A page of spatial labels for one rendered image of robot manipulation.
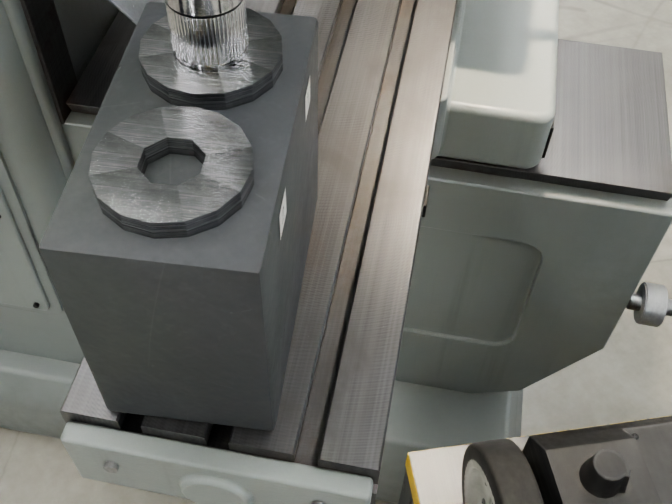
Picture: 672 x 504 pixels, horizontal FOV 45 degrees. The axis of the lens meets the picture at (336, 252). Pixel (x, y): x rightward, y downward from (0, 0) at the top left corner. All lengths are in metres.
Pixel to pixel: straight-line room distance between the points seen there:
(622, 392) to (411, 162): 1.11
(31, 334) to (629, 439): 0.99
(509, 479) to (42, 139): 0.72
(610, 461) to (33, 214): 0.82
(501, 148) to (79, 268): 0.65
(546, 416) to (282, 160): 1.29
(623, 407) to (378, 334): 1.17
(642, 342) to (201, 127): 1.48
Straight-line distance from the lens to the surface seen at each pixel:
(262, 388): 0.53
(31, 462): 1.68
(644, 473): 0.99
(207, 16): 0.49
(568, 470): 0.97
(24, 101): 1.09
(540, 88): 1.01
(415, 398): 1.44
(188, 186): 0.45
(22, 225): 1.25
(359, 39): 0.86
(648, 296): 1.21
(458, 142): 1.00
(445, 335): 1.32
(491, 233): 1.10
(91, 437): 0.61
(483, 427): 1.43
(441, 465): 1.17
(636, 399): 1.77
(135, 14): 0.97
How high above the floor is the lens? 1.46
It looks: 52 degrees down
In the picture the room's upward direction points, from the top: 2 degrees clockwise
